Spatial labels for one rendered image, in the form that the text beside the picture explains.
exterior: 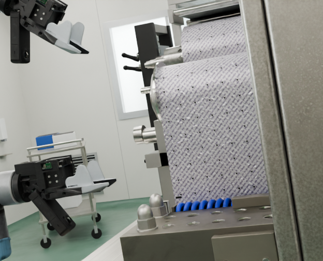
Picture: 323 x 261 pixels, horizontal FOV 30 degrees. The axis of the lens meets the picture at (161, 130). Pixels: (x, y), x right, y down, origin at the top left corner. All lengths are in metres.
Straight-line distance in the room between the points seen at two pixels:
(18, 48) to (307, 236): 1.11
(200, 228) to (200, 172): 0.20
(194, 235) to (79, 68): 6.45
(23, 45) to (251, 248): 0.70
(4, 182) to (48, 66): 6.28
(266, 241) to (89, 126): 6.48
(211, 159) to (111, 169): 6.19
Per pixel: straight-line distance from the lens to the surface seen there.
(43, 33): 1.30
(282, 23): 0.30
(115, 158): 7.30
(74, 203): 6.20
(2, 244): 1.39
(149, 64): 1.51
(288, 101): 0.30
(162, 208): 1.14
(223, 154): 1.17
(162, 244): 1.03
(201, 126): 1.17
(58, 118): 7.55
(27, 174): 1.31
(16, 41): 1.37
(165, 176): 1.29
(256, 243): 0.97
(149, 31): 1.55
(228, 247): 0.98
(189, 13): 1.48
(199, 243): 1.01
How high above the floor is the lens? 1.26
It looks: 4 degrees down
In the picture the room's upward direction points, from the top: 9 degrees counter-clockwise
